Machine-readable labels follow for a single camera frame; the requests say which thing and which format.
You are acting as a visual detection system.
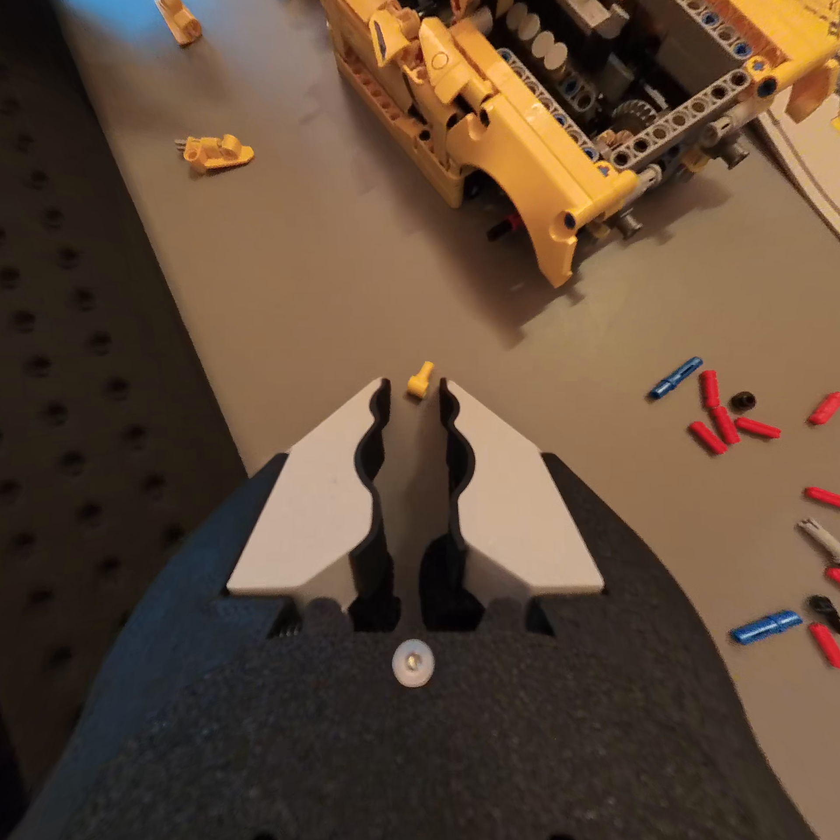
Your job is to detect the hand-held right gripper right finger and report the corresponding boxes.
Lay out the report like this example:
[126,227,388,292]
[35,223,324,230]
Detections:
[420,378,605,632]

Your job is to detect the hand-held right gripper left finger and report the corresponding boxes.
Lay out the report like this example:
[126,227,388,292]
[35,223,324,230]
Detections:
[226,377,403,632]

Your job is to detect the yellow angled toy piece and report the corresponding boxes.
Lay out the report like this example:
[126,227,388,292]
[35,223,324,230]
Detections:
[182,133,256,175]

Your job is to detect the yellow toy brick car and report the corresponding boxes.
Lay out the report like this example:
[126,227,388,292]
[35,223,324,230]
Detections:
[319,0,840,290]

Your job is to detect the grey desk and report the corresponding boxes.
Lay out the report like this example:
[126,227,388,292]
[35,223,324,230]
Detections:
[56,0,840,840]

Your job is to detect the scattered red toy pins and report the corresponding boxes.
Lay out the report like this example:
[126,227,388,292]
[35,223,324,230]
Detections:
[687,370,840,668]

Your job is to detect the long grey toy pin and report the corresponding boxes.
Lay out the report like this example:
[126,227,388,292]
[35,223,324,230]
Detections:
[797,518,840,563]

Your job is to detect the toy car instruction booklet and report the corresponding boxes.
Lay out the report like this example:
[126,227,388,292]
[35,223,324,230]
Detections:
[747,79,840,238]

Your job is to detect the long yellow toy piece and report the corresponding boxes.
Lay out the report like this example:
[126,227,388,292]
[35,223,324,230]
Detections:
[155,0,203,47]

